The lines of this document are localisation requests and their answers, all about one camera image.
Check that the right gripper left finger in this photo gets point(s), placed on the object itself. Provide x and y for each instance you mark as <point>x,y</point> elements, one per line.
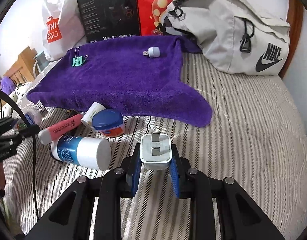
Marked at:
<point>121,182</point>

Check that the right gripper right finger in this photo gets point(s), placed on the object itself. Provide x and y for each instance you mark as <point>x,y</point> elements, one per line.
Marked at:
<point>190,183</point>

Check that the pink flashlight tube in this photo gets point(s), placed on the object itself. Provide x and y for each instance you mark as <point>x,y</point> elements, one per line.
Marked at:
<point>55,131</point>

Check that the blue white cylindrical bottle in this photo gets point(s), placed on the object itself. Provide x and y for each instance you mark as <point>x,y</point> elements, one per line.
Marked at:
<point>93,153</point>

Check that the white USB wall charger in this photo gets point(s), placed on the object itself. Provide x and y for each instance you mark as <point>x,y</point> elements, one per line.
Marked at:
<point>155,151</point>

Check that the blue lid vaseline jar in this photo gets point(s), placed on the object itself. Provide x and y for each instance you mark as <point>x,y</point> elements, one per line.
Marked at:
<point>109,123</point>

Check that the small white cream tube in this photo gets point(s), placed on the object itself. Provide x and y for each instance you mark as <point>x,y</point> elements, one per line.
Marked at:
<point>87,118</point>

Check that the wooden headboard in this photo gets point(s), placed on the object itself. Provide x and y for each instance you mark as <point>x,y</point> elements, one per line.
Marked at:
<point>21,72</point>

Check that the teal thermos jug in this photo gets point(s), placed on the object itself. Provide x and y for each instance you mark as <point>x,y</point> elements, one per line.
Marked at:
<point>40,64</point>

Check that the teal binder clip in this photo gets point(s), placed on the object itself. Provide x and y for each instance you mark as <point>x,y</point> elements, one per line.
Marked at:
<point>78,60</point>

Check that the purple fleece towel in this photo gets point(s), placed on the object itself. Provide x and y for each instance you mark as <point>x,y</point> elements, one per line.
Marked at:
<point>118,76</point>

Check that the white Miniso plastic bag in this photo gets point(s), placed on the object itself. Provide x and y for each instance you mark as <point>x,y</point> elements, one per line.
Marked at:
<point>62,29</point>

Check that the small white USB light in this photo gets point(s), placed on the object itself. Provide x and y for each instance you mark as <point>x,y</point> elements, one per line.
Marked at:
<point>152,52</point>

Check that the grey Nike sling bag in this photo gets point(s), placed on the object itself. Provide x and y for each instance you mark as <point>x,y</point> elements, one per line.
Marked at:
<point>233,36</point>

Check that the black headset box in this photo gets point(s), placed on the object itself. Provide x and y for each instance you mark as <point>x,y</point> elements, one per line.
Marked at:
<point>107,19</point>

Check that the wooden door frame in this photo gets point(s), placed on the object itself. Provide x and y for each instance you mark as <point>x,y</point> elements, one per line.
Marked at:
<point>295,19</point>

